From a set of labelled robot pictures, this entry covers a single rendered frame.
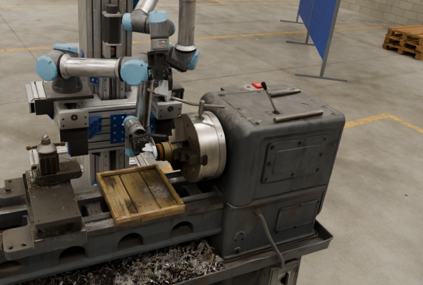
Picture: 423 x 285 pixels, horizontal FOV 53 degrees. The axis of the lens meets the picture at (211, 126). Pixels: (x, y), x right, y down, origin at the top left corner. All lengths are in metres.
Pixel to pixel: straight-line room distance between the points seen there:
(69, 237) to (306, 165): 1.10
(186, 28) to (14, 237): 1.24
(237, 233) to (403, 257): 1.66
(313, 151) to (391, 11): 11.18
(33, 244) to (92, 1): 1.26
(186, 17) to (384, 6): 11.27
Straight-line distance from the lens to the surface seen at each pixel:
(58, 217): 1.70
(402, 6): 12.92
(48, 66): 2.07
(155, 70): 1.72
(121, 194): 1.94
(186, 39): 2.24
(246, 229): 2.10
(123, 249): 1.93
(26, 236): 1.75
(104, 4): 2.36
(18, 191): 1.98
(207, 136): 1.80
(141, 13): 1.90
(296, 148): 1.97
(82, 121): 2.18
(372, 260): 3.31
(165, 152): 1.84
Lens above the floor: 2.02
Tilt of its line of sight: 26 degrees down
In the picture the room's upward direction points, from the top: 7 degrees clockwise
